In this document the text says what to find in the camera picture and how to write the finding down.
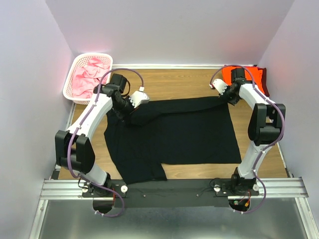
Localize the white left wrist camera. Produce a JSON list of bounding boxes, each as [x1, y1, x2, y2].
[[129, 91, 150, 109]]

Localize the maroon folded t-shirt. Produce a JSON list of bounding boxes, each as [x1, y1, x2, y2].
[[247, 66, 270, 97]]

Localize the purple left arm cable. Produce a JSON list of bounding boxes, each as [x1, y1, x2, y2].
[[67, 68, 146, 217]]

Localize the pink plastic laundry basket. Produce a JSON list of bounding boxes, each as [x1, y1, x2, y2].
[[62, 53, 113, 105]]

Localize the aluminium front rail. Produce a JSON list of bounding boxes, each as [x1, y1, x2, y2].
[[40, 178, 308, 200]]

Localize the aluminium back rail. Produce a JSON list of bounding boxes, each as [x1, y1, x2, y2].
[[112, 64, 224, 69]]

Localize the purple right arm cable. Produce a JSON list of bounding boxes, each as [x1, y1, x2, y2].
[[208, 65, 286, 215]]

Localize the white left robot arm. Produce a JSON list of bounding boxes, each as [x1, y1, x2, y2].
[[55, 70, 150, 197]]

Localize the pink crumpled t-shirt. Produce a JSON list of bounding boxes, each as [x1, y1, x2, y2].
[[72, 57, 110, 99]]

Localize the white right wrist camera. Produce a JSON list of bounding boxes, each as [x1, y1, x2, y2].
[[212, 79, 228, 95]]

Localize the orange folded t-shirt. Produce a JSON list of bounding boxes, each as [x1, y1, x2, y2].
[[222, 66, 270, 97]]

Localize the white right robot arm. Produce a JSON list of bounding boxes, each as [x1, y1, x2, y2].
[[212, 67, 286, 195]]

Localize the black t-shirt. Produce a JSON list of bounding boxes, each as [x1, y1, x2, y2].
[[104, 97, 241, 184]]

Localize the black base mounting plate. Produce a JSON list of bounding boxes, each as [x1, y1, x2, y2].
[[80, 178, 259, 211]]

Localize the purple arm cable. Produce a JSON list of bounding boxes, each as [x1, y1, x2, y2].
[[67, 68, 146, 217], [208, 65, 286, 215]]

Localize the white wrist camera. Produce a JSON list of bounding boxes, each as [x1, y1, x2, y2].
[[212, 79, 228, 95], [129, 91, 150, 109]]

